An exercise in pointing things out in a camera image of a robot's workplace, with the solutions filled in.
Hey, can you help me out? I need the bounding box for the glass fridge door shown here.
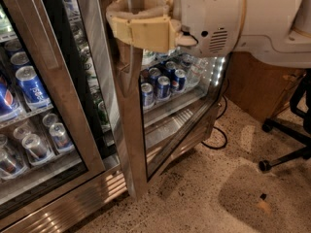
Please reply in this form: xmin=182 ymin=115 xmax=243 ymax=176
xmin=1 ymin=0 xmax=105 ymax=233
xmin=72 ymin=0 xmax=229 ymax=199

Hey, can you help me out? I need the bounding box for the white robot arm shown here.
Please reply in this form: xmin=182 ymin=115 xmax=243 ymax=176
xmin=106 ymin=0 xmax=311 ymax=68

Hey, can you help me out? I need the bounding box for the clear water bottle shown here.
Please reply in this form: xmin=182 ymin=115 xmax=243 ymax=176
xmin=188 ymin=58 xmax=207 ymax=86

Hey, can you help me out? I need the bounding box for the blue can bottom shelf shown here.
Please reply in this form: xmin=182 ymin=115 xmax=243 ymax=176
xmin=141 ymin=83 xmax=154 ymax=107

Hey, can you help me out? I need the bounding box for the wooden counter cabinet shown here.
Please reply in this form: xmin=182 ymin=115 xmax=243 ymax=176
xmin=225 ymin=52 xmax=305 ymax=122

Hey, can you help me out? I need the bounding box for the green soda can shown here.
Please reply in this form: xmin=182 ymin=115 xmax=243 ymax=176
xmin=97 ymin=101 xmax=109 ymax=125

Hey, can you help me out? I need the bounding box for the black chair base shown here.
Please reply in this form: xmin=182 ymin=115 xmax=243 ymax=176
xmin=259 ymin=68 xmax=311 ymax=173

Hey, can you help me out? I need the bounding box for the blue pepsi can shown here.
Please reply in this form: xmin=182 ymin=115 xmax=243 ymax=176
xmin=0 ymin=79 xmax=18 ymax=116
xmin=16 ymin=66 xmax=50 ymax=103

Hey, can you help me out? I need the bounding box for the front blue pepsi can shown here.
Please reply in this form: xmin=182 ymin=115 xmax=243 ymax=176
xmin=0 ymin=79 xmax=18 ymax=116

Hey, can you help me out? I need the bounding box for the silver can lower left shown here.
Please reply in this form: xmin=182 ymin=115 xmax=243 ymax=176
xmin=22 ymin=134 xmax=48 ymax=160

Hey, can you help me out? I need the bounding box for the black power cable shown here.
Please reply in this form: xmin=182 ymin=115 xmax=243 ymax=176
xmin=200 ymin=95 xmax=229 ymax=150

